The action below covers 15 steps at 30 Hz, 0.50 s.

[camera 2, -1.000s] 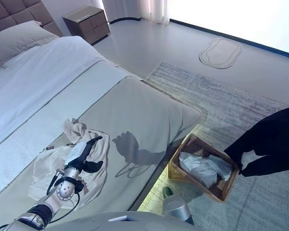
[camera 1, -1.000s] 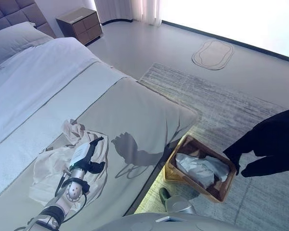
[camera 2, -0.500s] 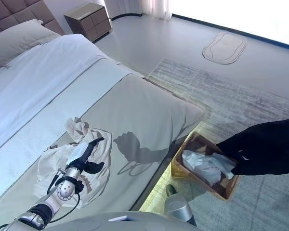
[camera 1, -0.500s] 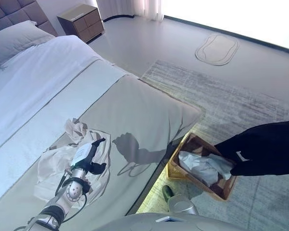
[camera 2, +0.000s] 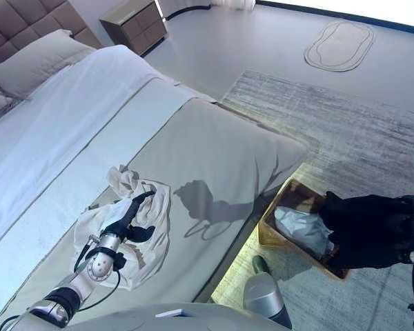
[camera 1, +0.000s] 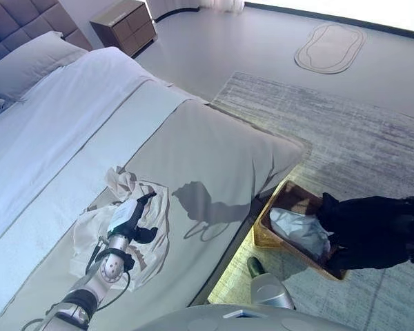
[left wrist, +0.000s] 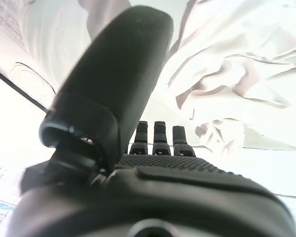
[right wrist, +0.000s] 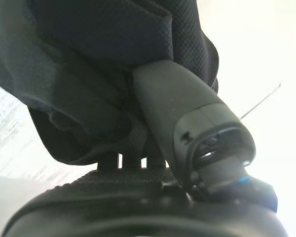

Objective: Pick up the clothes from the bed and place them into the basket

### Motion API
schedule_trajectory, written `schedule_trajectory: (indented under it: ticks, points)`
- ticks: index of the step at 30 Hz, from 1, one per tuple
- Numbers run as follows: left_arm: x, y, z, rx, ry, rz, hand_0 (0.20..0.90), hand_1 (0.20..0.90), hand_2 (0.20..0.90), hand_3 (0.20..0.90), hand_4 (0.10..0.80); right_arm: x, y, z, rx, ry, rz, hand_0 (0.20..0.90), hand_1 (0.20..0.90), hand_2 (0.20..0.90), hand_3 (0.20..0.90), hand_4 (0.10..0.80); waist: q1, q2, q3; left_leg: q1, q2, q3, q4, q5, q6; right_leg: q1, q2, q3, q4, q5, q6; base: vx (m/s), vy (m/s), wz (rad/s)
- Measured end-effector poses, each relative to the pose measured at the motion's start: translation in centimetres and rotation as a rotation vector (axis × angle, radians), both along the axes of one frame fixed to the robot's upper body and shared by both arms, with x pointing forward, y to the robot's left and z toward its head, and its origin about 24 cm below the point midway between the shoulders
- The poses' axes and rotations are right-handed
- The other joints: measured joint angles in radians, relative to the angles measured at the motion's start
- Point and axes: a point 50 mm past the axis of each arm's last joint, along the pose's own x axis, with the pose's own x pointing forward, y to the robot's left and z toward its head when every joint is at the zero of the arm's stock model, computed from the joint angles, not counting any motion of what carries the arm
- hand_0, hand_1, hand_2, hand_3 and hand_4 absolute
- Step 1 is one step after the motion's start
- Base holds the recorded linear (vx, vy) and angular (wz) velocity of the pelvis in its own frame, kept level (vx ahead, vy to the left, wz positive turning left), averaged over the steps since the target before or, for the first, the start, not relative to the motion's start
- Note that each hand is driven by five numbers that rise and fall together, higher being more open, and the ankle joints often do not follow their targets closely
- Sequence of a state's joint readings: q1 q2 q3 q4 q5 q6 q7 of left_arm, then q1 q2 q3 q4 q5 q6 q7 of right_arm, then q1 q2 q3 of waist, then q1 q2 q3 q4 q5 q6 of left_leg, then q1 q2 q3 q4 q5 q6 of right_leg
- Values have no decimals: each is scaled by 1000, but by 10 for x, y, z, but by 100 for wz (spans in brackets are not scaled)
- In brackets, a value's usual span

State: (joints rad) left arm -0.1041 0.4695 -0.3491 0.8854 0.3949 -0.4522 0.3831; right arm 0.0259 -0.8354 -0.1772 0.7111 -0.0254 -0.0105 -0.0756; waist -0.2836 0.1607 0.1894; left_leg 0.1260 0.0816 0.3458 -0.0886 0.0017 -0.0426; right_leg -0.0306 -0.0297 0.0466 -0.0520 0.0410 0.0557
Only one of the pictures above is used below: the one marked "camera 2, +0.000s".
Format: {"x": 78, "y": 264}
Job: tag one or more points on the beige pillow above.
{"x": 38, "y": 62}

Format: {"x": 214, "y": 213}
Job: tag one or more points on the grey robot torso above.
{"x": 141, "y": 319}

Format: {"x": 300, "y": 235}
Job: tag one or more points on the brown wooden nightstand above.
{"x": 138, "y": 27}

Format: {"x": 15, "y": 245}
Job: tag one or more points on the white duvet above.
{"x": 72, "y": 113}

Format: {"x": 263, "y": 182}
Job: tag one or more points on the cream beige garment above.
{"x": 155, "y": 213}

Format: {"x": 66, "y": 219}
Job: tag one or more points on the wicker laundry basket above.
{"x": 266, "y": 236}

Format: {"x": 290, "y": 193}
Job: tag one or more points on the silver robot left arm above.
{"x": 100, "y": 267}

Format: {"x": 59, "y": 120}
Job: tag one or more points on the brown tufted headboard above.
{"x": 27, "y": 17}

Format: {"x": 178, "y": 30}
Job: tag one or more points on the oval grey floor mat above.
{"x": 341, "y": 45}

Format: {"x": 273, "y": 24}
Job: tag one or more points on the bed with beige cover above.
{"x": 210, "y": 145}

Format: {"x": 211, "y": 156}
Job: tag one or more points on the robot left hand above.
{"x": 115, "y": 217}

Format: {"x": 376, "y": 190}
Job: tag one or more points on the white curtain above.
{"x": 233, "y": 3}

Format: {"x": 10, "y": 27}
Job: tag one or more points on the grey striped rug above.
{"x": 348, "y": 131}

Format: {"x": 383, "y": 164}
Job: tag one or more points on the dark navy black garment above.
{"x": 362, "y": 227}

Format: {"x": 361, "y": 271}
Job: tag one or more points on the white crumpled cloth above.
{"x": 300, "y": 227}

